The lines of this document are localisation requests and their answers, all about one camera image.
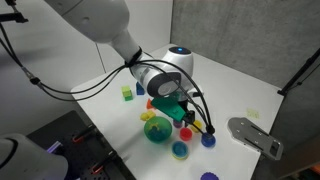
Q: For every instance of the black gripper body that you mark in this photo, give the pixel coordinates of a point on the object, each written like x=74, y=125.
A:
x=187, y=108

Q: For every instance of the green bowl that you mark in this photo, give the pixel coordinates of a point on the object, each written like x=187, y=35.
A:
x=158, y=130

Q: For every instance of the yellow bowl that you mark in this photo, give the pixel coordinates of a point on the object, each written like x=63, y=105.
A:
x=180, y=158

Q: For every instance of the small yellow cup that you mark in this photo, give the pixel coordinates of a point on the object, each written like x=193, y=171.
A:
x=198, y=125

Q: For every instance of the small purple cup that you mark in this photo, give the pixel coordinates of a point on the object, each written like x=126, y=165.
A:
x=177, y=124

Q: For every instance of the dark blue cup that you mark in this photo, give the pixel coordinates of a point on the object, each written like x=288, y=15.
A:
x=207, y=141

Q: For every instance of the orange toy block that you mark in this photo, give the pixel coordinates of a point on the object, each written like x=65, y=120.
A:
x=149, y=104

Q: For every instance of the yellow toy block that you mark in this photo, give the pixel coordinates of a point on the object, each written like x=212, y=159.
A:
x=147, y=115

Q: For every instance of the pale yellow sticky note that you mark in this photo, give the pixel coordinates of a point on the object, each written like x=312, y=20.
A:
x=253, y=113

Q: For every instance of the lime cube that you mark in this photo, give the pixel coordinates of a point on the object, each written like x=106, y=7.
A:
x=126, y=90

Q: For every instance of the grey metal mounting plate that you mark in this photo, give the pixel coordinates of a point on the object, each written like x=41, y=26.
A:
x=255, y=137

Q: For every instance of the red-tipped black clamp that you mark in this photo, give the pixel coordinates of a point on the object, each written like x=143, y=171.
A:
x=83, y=134
x=103, y=163

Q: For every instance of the black base platform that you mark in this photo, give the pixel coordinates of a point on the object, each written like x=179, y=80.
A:
x=80, y=150

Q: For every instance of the black tripod stand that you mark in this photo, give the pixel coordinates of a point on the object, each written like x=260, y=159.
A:
x=300, y=73

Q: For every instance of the purple light strip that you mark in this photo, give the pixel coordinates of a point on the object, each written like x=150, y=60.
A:
x=54, y=146

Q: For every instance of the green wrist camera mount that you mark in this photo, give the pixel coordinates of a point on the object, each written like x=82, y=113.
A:
x=168, y=106

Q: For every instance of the black camera boom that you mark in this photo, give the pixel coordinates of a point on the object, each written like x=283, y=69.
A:
x=13, y=17

